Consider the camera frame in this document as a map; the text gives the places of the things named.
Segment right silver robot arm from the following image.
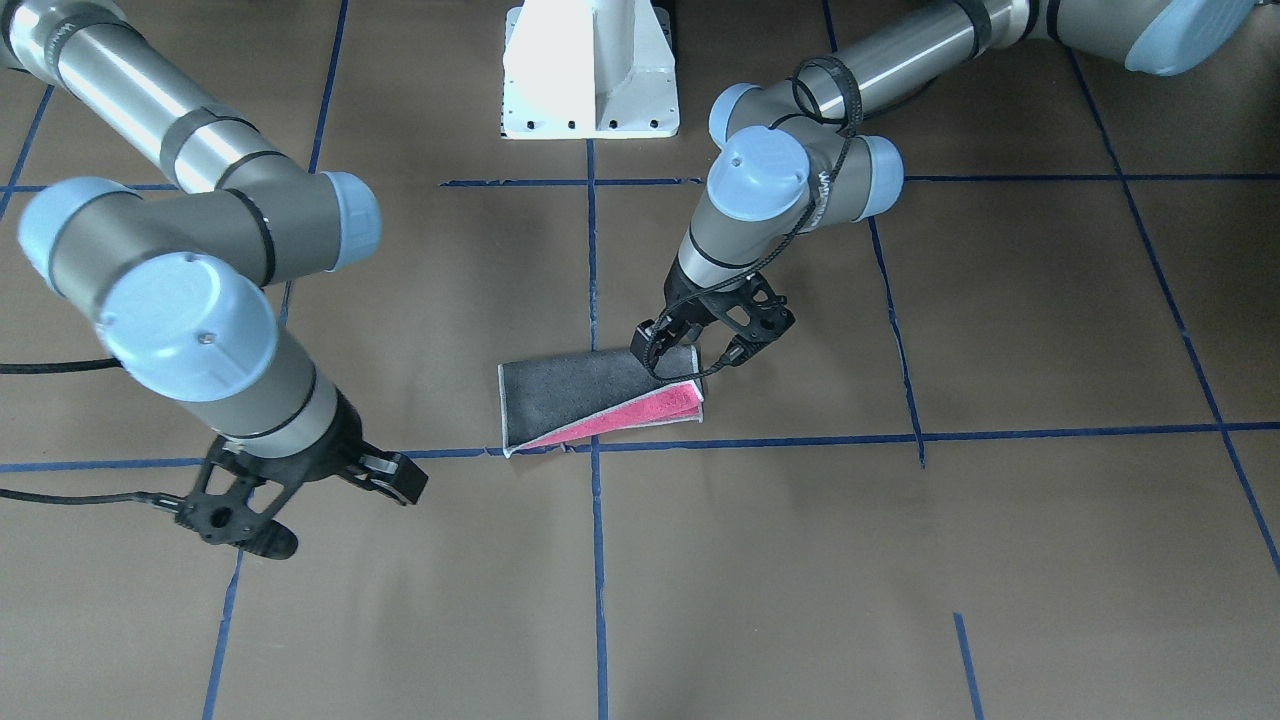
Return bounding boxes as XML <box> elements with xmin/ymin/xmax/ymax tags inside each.
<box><xmin>3</xmin><ymin>1</ymin><xmax>428</xmax><ymax>503</ymax></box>

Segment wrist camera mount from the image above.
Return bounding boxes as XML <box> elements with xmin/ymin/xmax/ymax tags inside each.
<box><xmin>174</xmin><ymin>437</ymin><xmax>305</xmax><ymax>560</ymax></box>
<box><xmin>701</xmin><ymin>273</ymin><xmax>795</xmax><ymax>366</ymax></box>

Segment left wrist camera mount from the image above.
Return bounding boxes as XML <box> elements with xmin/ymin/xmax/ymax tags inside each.
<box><xmin>701</xmin><ymin>273</ymin><xmax>795</xmax><ymax>366</ymax></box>

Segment white pedestal column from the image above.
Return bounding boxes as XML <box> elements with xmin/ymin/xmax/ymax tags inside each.
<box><xmin>500</xmin><ymin>1</ymin><xmax>681</xmax><ymax>141</ymax></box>

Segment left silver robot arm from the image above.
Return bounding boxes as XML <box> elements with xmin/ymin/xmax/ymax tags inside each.
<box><xmin>631</xmin><ymin>1</ymin><xmax>1253</xmax><ymax>384</ymax></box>

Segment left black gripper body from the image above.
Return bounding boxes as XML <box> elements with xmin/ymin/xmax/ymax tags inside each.
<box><xmin>660</xmin><ymin>268</ymin><xmax>755</xmax><ymax>342</ymax></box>

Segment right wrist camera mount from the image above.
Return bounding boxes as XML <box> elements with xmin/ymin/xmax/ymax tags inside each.
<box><xmin>174</xmin><ymin>437</ymin><xmax>305</xmax><ymax>560</ymax></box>

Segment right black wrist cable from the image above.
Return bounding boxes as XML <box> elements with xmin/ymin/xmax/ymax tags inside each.
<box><xmin>0</xmin><ymin>357</ymin><xmax>186</xmax><ymax>511</ymax></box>

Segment pink towel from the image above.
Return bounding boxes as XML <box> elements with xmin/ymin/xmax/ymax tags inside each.
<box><xmin>498</xmin><ymin>348</ymin><xmax>704</xmax><ymax>457</ymax></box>

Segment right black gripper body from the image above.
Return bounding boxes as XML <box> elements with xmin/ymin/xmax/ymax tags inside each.
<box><xmin>215</xmin><ymin>395</ymin><xmax>372</xmax><ymax>497</ymax></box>

